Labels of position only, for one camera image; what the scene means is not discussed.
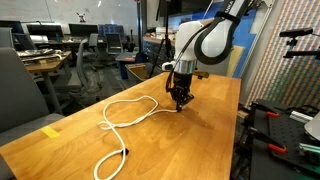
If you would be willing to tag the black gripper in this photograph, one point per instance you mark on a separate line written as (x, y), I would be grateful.
(181, 89)

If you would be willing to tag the wrist camera yellow green mount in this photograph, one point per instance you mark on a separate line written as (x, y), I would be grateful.
(201, 74)

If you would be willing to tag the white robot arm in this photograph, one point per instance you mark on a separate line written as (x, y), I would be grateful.
(208, 43)

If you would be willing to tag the dark mesh office chair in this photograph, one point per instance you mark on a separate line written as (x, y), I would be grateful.
(114, 44)

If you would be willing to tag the black computer monitor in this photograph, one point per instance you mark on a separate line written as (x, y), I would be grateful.
(82, 29)

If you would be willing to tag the yellow tape strip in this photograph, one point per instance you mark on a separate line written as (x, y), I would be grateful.
(50, 132)

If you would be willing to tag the grey office chair foreground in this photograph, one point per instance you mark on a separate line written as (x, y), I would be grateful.
(23, 108)

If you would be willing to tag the black perforated breadboard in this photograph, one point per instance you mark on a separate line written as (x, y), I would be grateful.
(267, 164)

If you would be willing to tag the orange handled clamp upper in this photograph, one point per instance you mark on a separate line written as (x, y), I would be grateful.
(268, 111)

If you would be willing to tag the wooden desk with clutter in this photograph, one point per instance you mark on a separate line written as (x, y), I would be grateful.
(44, 62)

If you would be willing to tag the grey office chair centre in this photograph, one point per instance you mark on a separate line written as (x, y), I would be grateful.
(72, 87)

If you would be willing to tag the cardboard box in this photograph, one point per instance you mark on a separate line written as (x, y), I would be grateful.
(136, 72)

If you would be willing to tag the black camera on stand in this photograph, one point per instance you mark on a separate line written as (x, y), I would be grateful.
(293, 34)

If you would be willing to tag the orange handled clamp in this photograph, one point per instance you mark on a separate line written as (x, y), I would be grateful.
(268, 111)
(272, 144)

